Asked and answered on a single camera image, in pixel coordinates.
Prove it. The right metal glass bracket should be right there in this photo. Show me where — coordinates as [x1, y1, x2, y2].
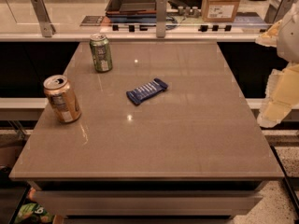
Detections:
[264, 0, 296, 23]

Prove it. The blue snack bar wrapper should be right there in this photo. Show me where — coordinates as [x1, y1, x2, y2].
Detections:
[126, 78, 168, 105]

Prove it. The orange soda can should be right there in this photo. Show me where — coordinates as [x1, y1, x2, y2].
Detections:
[43, 75, 81, 123]

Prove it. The middle metal glass bracket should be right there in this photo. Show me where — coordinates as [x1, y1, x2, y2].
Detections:
[156, 0, 167, 38]

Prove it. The cardboard box with label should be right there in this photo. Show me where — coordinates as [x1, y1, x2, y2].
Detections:
[201, 0, 240, 22]

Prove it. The green snack bag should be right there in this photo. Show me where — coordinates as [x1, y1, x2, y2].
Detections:
[14, 203, 54, 224]

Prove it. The green soda can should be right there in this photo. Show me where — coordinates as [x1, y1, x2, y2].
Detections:
[90, 34, 113, 73]

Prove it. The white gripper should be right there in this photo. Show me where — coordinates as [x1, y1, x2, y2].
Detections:
[255, 1, 299, 128]

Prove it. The table drawer front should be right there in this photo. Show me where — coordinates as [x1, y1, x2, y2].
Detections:
[34, 191, 263, 217]

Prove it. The metal glass bracket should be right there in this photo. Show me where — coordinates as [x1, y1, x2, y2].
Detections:
[156, 0, 167, 38]
[30, 0, 56, 37]
[264, 0, 296, 23]

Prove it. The left metal glass bracket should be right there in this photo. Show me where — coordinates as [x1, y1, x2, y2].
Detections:
[30, 0, 56, 37]

